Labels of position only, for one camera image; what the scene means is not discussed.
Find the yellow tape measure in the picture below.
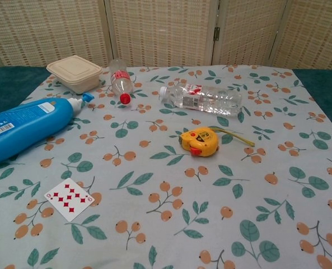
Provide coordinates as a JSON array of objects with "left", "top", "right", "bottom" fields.
[{"left": 178, "top": 126, "right": 256, "bottom": 157}]

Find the floral print tablecloth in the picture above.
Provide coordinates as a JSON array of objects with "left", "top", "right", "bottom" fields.
[{"left": 0, "top": 64, "right": 332, "bottom": 269}]

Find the clear bottle white cap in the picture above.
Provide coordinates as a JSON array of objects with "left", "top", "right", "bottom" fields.
[{"left": 158, "top": 83, "right": 243, "bottom": 117}]

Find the clear bottle red cap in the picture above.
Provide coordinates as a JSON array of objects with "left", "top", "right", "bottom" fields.
[{"left": 109, "top": 58, "right": 135, "bottom": 106}]

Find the beige lidded food container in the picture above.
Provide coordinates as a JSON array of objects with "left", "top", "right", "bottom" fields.
[{"left": 46, "top": 55, "right": 104, "bottom": 95}]

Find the nine of diamonds card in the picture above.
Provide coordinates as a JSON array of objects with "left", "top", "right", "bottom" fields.
[{"left": 44, "top": 178, "right": 96, "bottom": 223}]

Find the blue pump detergent bottle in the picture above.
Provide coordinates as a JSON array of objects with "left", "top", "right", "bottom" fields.
[{"left": 0, "top": 92, "right": 95, "bottom": 165}]

